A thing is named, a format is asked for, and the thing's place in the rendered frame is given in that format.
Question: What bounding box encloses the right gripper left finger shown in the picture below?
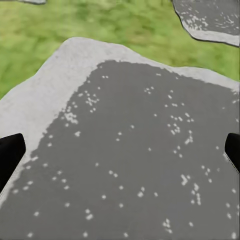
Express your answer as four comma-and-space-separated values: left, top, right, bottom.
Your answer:
0, 133, 26, 193

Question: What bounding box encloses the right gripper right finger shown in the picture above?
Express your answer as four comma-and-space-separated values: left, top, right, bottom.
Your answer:
224, 132, 240, 172

